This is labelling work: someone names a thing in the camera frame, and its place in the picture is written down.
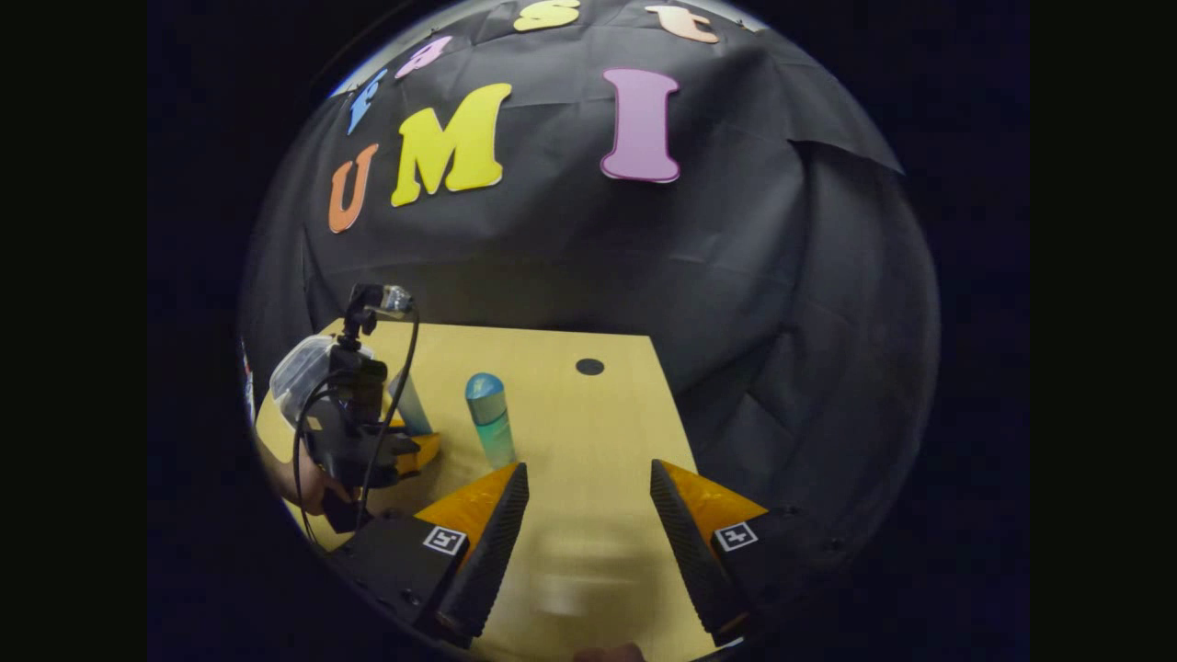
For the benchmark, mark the blue green skin care bottle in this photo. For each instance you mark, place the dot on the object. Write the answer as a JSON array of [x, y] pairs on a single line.
[[492, 423]]

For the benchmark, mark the black backdrop cloth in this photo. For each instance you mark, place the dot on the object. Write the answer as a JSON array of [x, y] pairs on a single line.
[[598, 257]]

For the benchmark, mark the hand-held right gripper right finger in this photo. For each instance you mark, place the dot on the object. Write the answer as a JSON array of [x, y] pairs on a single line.
[[690, 552]]

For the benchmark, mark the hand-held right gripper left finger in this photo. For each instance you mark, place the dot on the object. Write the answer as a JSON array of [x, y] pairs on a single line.
[[492, 561]]

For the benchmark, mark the blue skin care tube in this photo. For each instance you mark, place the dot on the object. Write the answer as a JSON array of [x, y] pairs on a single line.
[[412, 409]]

